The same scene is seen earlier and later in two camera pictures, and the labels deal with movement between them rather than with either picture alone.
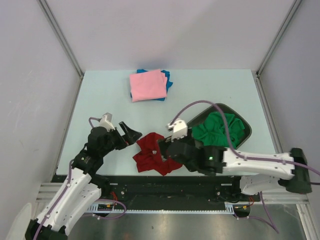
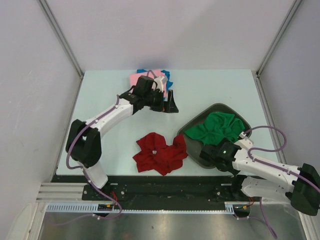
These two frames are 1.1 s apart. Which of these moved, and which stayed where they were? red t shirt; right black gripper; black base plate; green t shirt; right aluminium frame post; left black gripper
Moved: right black gripper; left black gripper
Stayed: black base plate; red t shirt; green t shirt; right aluminium frame post
